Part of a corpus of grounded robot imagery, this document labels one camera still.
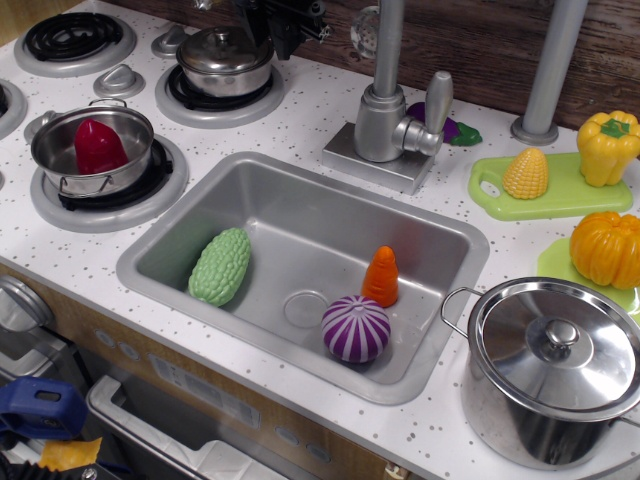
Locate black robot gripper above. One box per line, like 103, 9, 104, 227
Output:
233, 0, 332, 61

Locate silver toy faucet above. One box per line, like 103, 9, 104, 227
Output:
322, 1, 453, 195

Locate small steel pot with lid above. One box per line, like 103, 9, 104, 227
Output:
176, 26, 274, 97

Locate clear plastic strainer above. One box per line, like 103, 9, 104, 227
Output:
350, 6, 379, 59

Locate grey stove knob upper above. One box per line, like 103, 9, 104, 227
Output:
151, 25, 189, 59

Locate back right stove burner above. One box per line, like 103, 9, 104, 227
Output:
155, 67, 285, 129

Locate stove burner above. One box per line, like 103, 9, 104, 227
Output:
155, 67, 285, 129
30, 135, 189, 233
0, 79, 28, 139
14, 12, 137, 78

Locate grey stove knob lower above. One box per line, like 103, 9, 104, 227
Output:
93, 64, 146, 99

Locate front right stove burner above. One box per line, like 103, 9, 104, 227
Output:
30, 135, 189, 233

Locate back left stove burner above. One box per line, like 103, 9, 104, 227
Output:
14, 12, 137, 78

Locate red pepper toy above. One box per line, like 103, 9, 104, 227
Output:
74, 118, 128, 175

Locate purple eggplant toy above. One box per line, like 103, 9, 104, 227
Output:
407, 102, 483, 147

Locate open steel pot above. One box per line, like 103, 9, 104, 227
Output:
30, 104, 154, 198

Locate green bitter melon toy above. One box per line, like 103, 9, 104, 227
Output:
188, 228, 251, 307

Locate silver toy sink basin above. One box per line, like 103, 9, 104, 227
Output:
116, 152, 489, 405

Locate far left stove burner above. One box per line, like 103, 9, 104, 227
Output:
0, 79, 28, 139

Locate orange carrot toy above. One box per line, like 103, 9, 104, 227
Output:
361, 245, 399, 307

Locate grey vertical pole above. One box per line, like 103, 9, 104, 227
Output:
511, 0, 588, 146

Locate yellow corn toy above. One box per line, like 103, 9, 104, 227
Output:
502, 148, 549, 200

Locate purple striped onion toy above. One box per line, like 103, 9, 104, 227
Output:
321, 295, 391, 364

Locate green cutting board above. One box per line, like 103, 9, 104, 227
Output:
468, 153, 633, 221

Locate yellow bell pepper toy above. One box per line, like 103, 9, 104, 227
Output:
577, 110, 639, 187

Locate light green plate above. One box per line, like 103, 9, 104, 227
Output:
537, 238, 640, 323

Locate silver round oven knob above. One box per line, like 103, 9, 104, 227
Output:
1, 275, 54, 333

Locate orange pumpkin toy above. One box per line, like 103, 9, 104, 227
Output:
569, 211, 639, 290

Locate large steel pot with lid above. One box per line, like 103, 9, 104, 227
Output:
459, 277, 639, 470

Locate yellow cloth piece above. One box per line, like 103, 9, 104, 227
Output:
37, 437, 103, 471

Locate grey oven door handle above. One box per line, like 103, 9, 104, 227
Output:
86, 375, 315, 479

